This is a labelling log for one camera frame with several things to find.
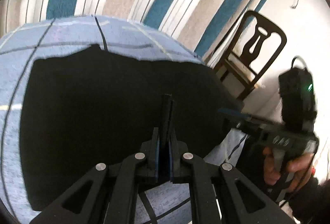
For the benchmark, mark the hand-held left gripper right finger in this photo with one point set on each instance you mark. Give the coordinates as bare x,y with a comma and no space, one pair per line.
172,162

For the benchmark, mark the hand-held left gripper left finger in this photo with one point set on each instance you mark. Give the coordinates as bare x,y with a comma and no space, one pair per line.
156,162

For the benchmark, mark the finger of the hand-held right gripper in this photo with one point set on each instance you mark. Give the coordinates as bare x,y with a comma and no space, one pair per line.
232,112

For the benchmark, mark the black pants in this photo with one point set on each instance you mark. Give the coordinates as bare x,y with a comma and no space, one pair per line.
90,110

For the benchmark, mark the person's right forearm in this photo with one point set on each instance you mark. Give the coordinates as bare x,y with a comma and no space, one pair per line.
312,200

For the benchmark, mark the person's right hand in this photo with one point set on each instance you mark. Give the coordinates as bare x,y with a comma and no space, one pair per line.
299,166

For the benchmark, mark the dark wooden chair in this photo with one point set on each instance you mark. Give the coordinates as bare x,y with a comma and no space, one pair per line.
270,41

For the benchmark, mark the blue checked blanket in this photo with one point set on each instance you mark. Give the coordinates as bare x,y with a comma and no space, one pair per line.
15,59

